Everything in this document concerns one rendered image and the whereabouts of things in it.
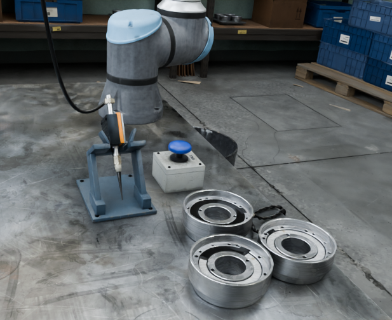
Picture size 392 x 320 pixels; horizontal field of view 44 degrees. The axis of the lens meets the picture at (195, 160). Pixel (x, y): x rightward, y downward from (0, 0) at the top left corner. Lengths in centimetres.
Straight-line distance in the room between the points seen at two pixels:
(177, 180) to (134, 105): 32
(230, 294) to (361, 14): 413
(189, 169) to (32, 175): 27
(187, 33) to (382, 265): 145
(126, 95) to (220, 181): 33
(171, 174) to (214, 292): 28
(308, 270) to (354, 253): 162
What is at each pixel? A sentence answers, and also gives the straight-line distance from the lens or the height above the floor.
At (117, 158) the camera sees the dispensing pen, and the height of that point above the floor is 88.
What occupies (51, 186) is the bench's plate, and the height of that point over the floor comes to 80.
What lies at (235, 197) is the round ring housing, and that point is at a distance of 75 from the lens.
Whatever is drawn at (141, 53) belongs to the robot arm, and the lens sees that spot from 106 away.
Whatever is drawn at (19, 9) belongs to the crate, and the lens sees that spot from 406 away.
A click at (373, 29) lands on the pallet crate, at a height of 59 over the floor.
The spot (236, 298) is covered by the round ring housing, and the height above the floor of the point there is 82.
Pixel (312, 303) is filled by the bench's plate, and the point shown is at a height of 80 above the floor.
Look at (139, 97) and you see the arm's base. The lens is 108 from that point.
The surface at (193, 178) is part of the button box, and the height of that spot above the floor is 82.
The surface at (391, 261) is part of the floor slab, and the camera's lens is 228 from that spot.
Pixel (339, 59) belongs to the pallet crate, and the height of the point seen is 26.
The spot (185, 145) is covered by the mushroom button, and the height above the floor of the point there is 87.
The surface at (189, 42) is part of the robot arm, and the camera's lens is 115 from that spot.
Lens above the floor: 120
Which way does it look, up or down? 25 degrees down
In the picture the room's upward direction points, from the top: 6 degrees clockwise
